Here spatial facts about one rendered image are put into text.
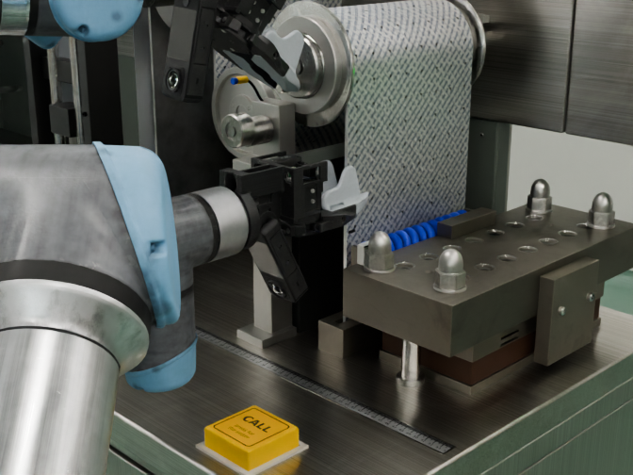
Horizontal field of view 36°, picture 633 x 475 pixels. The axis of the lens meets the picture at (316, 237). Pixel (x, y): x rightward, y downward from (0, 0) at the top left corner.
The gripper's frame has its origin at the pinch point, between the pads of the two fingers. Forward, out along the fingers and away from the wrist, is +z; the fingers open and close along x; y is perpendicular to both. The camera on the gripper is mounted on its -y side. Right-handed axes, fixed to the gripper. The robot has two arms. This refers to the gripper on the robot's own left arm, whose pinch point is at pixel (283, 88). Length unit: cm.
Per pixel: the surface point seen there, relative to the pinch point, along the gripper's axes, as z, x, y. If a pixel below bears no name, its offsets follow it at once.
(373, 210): 17.2, -6.1, -5.9
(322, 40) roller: -1.1, -3.3, 6.3
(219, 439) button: 2.3, -14.8, -38.3
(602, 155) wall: 254, 106, 118
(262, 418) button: 6.1, -15.3, -34.5
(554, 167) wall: 259, 127, 111
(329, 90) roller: 2.5, -4.4, 2.0
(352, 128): 7.1, -6.1, -0.1
